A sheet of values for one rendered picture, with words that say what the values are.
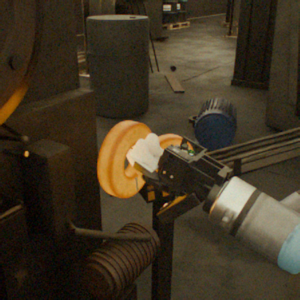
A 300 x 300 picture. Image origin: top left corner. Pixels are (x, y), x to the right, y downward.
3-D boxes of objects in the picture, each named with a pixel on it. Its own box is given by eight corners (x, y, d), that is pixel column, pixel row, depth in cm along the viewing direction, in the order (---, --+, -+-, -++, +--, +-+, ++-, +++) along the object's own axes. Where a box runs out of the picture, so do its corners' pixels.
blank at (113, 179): (90, 138, 65) (105, 142, 63) (139, 108, 76) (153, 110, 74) (102, 209, 72) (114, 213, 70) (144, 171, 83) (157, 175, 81)
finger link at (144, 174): (144, 154, 70) (181, 177, 67) (142, 161, 71) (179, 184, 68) (130, 163, 67) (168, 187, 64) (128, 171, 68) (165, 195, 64)
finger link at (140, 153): (129, 124, 70) (168, 148, 66) (122, 150, 73) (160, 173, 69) (119, 129, 67) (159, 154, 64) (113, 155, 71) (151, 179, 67)
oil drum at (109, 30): (78, 111, 362) (71, 16, 325) (115, 97, 406) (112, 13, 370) (126, 122, 331) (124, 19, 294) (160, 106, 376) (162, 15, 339)
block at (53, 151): (29, 230, 95) (16, 146, 85) (51, 215, 101) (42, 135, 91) (57, 245, 90) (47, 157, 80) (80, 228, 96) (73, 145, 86)
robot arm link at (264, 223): (295, 274, 62) (298, 284, 53) (232, 233, 67) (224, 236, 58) (324, 228, 62) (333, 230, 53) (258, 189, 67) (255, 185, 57)
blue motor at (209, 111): (191, 155, 269) (193, 110, 255) (199, 128, 319) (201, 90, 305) (233, 159, 262) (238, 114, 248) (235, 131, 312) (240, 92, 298)
